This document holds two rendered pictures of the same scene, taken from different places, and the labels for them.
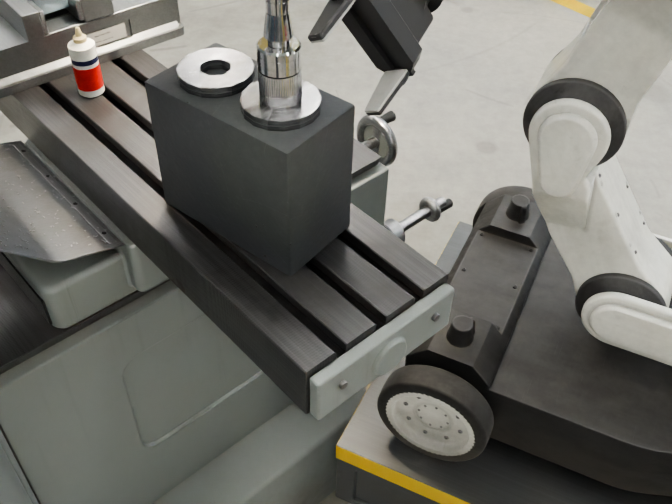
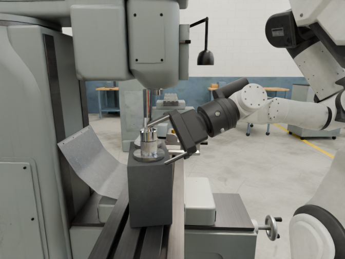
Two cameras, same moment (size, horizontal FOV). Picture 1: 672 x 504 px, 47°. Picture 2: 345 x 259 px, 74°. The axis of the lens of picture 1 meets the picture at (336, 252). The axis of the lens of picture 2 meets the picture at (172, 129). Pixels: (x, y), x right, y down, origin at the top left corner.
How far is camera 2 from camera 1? 59 cm
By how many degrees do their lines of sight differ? 49
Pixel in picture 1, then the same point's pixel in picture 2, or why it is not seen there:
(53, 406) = (89, 249)
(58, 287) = (101, 205)
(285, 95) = (144, 148)
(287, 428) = not seen: outside the picture
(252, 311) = (104, 230)
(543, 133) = (292, 230)
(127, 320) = not seen: hidden behind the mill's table
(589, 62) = (325, 198)
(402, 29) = (185, 133)
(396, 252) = (175, 243)
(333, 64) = not seen: hidden behind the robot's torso
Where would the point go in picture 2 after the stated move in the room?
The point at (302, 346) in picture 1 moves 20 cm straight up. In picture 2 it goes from (98, 252) to (91, 176)
